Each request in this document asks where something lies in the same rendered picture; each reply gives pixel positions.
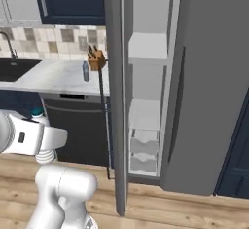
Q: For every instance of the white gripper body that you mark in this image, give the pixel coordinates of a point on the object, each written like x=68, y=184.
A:
x=54, y=137

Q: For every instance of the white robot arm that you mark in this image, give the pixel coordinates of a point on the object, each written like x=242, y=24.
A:
x=61, y=190

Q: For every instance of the grey freezer door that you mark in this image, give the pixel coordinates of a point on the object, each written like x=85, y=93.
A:
x=113, y=93

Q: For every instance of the clear freezer drawer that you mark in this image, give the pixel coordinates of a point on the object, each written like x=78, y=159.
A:
x=144, y=141
x=143, y=163

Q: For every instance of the white freezer shelf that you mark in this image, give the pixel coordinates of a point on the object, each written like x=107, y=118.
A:
x=148, y=46

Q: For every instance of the white bottle with teal cap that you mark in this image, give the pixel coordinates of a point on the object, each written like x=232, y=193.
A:
x=45, y=157

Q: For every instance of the black dishwasher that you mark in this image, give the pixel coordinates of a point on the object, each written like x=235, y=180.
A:
x=76, y=129

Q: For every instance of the navy base cupboard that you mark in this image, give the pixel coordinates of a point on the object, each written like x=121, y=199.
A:
x=16, y=101

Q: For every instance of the clear water bottle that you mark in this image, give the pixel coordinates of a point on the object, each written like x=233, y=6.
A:
x=85, y=72

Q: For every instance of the black sink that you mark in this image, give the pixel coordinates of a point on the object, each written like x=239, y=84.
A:
x=14, y=68

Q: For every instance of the wooden knife block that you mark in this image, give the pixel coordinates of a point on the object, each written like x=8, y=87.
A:
x=96, y=61

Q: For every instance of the grey tap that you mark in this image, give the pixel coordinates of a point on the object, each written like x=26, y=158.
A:
x=9, y=46

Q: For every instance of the grey fridge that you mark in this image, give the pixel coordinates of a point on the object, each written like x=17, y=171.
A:
x=207, y=86

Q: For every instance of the navy tall cupboard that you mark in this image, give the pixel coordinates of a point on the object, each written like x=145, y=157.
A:
x=235, y=155

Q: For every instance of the navy wall cupboard door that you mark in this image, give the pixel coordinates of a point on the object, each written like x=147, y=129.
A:
x=76, y=0

